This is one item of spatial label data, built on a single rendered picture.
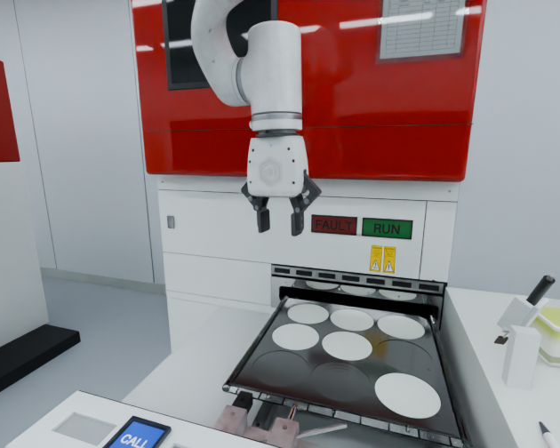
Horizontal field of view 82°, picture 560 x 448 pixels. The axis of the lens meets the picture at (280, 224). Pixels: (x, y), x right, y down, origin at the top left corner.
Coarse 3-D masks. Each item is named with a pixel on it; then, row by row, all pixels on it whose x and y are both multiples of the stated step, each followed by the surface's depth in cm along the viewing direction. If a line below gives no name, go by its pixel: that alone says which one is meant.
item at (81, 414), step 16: (80, 400) 43; (96, 400) 43; (48, 416) 40; (64, 416) 40; (80, 416) 41; (96, 416) 40; (112, 416) 40; (128, 416) 40; (144, 416) 40; (160, 416) 40; (32, 432) 38; (48, 432) 38; (64, 432) 39; (80, 432) 39; (96, 432) 39; (112, 432) 38; (176, 432) 38; (192, 432) 38; (208, 432) 38
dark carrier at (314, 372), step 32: (288, 320) 75; (416, 320) 75; (256, 352) 63; (288, 352) 63; (320, 352) 63; (384, 352) 63; (416, 352) 63; (256, 384) 54; (288, 384) 55; (320, 384) 55; (352, 384) 55; (384, 416) 48; (448, 416) 48
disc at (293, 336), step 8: (280, 328) 72; (288, 328) 72; (296, 328) 72; (304, 328) 72; (312, 328) 72; (272, 336) 69; (280, 336) 69; (288, 336) 69; (296, 336) 69; (304, 336) 69; (312, 336) 69; (280, 344) 66; (288, 344) 66; (296, 344) 66; (304, 344) 66; (312, 344) 66
